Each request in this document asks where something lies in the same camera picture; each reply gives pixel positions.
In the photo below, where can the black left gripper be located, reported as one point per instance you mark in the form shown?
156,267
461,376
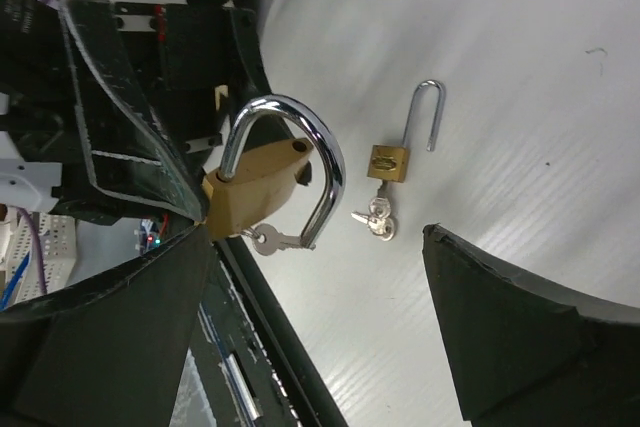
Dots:
110,108

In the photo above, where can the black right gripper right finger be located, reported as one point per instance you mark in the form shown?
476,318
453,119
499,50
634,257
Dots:
526,351

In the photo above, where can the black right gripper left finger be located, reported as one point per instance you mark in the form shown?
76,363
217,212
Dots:
109,350

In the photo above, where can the large brass padlock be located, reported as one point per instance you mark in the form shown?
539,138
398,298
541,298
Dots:
250,185

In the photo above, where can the large padlock key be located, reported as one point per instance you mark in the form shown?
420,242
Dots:
268,240

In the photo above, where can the small padlock key bunch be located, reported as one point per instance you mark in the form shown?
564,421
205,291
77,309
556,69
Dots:
379,219

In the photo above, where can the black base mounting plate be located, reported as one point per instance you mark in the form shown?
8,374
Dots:
245,365

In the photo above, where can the small brass padlock long shackle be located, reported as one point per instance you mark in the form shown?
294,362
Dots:
389,163

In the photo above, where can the light blue cable duct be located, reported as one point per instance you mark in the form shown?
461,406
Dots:
31,267

